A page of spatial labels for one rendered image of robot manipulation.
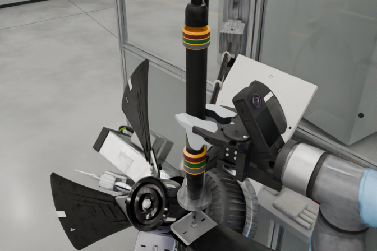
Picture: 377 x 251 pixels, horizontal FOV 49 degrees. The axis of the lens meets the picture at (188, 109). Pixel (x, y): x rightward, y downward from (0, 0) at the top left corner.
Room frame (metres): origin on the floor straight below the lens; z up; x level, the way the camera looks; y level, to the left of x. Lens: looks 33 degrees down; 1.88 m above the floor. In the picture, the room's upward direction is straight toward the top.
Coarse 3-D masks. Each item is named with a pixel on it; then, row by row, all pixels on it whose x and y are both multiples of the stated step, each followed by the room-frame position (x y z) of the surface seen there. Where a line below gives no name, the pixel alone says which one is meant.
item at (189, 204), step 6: (204, 174) 0.64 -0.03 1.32; (204, 180) 0.64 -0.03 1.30; (204, 186) 0.64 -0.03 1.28; (180, 192) 0.62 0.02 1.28; (186, 192) 0.62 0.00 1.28; (204, 192) 0.62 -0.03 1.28; (210, 192) 0.62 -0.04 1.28; (180, 198) 0.60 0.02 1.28; (186, 198) 0.60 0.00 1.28; (204, 198) 0.60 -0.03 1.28; (210, 198) 0.60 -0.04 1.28; (180, 204) 0.59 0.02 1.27; (186, 204) 0.58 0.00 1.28; (192, 204) 0.58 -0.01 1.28; (198, 204) 0.58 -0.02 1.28; (204, 204) 0.58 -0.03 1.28; (192, 210) 0.58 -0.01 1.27; (198, 210) 0.58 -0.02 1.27
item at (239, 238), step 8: (208, 232) 0.59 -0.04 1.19; (216, 232) 0.60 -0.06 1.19; (224, 232) 0.60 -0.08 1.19; (232, 232) 0.60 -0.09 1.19; (200, 240) 0.57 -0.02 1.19; (208, 240) 0.57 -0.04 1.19; (216, 240) 0.57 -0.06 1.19; (224, 240) 0.58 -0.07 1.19; (232, 240) 0.58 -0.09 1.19; (240, 240) 0.58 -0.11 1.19; (248, 240) 0.58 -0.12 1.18; (192, 248) 0.55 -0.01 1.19; (200, 248) 0.55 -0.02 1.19; (208, 248) 0.55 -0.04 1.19; (216, 248) 0.55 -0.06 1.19; (224, 248) 0.56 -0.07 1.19; (232, 248) 0.56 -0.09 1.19; (240, 248) 0.56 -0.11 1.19; (248, 248) 0.56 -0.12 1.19; (256, 248) 0.56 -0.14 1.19; (264, 248) 0.56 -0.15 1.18
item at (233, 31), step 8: (224, 24) 1.25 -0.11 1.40; (232, 24) 1.25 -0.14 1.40; (240, 24) 1.25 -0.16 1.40; (224, 32) 1.18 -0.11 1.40; (232, 32) 1.18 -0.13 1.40; (240, 32) 1.18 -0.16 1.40; (224, 40) 1.18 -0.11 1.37; (232, 40) 1.17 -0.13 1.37; (240, 40) 1.17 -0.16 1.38; (224, 48) 1.18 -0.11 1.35; (232, 48) 1.17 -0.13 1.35; (240, 48) 1.17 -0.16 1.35
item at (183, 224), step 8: (184, 216) 0.64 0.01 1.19; (200, 216) 0.64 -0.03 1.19; (208, 216) 0.64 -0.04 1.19; (176, 224) 0.61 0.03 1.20; (184, 224) 0.62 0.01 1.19; (200, 224) 0.62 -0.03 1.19; (208, 224) 0.62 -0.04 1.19; (216, 224) 0.62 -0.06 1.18; (176, 232) 0.59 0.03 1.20; (184, 232) 0.60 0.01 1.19; (192, 232) 0.60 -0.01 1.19; (200, 232) 0.60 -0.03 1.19; (184, 240) 0.57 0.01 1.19; (192, 240) 0.57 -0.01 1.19
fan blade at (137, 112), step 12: (144, 60) 0.93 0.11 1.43; (144, 72) 0.90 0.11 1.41; (132, 84) 0.94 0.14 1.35; (144, 84) 0.88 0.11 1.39; (132, 96) 0.93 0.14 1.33; (144, 96) 0.86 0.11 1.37; (132, 108) 0.92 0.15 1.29; (144, 108) 0.84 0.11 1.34; (132, 120) 0.92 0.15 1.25; (144, 120) 0.82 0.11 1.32; (144, 132) 0.81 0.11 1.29; (144, 144) 0.81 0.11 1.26
